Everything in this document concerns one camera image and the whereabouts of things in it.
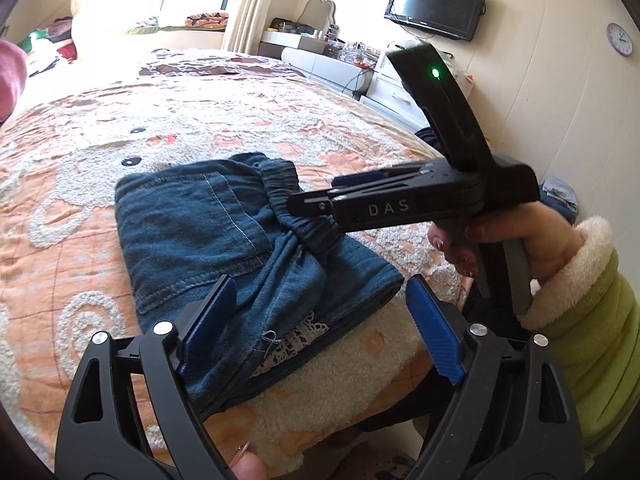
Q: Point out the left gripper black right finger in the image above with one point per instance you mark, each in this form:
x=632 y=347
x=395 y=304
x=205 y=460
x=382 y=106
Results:
x=510 y=415

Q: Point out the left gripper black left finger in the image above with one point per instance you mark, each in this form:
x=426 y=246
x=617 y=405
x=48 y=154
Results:
x=128 y=415

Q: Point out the blue denim lace-trimmed pants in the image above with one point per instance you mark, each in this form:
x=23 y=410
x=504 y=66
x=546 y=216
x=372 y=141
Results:
x=301 y=283

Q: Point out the right forearm green sleeve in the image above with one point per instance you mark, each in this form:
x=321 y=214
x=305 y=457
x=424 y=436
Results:
x=590 y=316

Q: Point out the right hand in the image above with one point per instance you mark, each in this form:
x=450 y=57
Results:
x=550 y=242

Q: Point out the left hand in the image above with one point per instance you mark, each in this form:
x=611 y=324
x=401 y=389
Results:
x=246 y=465

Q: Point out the white drawer cabinet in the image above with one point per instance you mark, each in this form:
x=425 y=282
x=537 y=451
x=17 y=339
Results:
x=387 y=96

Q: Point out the peach cartoon bedspread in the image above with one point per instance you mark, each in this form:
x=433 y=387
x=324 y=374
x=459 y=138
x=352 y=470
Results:
x=64 y=277

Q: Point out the white dressing table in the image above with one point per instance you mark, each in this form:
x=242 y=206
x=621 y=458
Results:
x=310 y=45

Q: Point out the cream curtain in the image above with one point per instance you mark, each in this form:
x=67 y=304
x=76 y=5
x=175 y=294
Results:
x=247 y=19

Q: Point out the patterned cushion on windowsill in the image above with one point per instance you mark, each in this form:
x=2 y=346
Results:
x=216 y=21

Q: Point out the pink crumpled duvet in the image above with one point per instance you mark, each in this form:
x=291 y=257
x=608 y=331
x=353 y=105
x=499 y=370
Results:
x=13 y=76

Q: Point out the pile of clothes by window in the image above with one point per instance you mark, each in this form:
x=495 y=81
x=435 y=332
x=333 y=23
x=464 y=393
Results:
x=47 y=46

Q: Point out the black wall television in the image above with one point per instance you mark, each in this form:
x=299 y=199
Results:
x=453 y=19

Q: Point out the round wall clock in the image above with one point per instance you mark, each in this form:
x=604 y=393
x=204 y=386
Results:
x=619 y=40

